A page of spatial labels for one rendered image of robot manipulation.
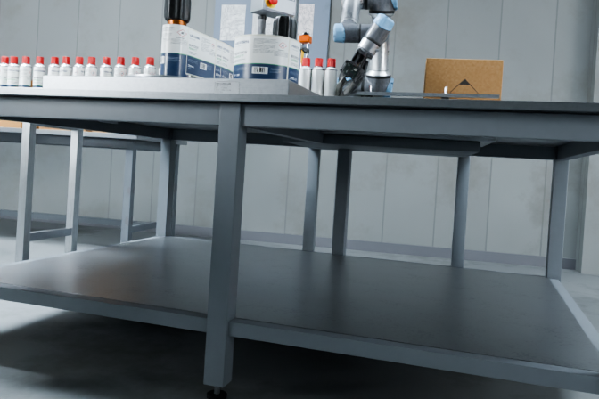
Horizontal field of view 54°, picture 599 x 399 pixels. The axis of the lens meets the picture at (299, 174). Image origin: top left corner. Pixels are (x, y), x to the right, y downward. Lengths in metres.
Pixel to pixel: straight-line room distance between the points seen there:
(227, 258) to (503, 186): 3.44
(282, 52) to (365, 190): 3.11
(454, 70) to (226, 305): 1.37
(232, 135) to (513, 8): 3.65
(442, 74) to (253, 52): 0.97
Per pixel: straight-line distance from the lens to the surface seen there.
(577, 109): 1.44
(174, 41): 1.91
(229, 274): 1.61
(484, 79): 2.48
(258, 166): 4.92
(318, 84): 2.36
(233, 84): 1.65
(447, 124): 1.47
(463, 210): 3.19
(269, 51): 1.74
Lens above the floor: 0.65
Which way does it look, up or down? 1 degrees down
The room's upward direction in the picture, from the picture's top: 4 degrees clockwise
